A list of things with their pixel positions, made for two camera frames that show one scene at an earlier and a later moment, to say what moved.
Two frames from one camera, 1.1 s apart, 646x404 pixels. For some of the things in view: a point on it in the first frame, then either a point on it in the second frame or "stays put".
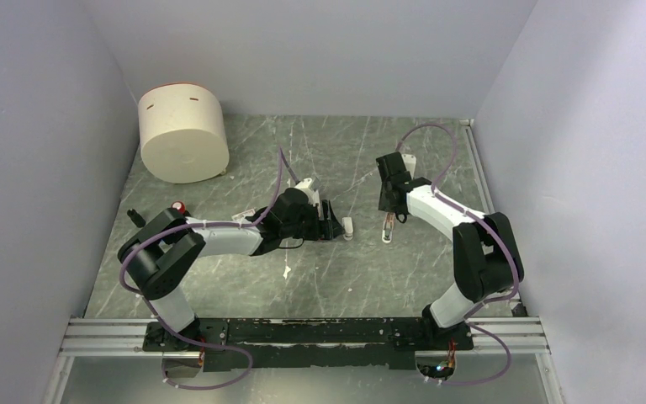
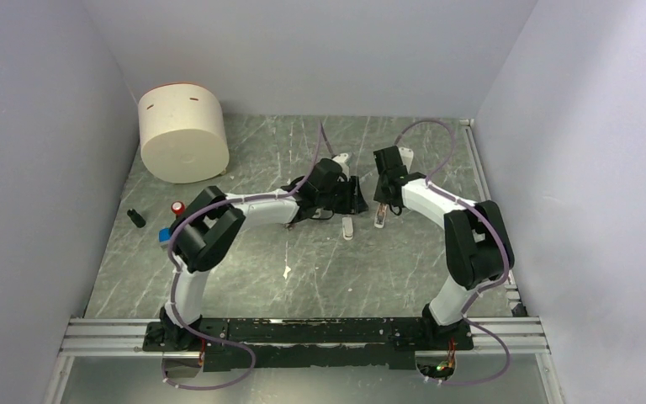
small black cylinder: [137, 219] stays put
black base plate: [320, 343] stays put
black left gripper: [326, 229] -> [354, 201]
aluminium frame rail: [508, 335] stays put
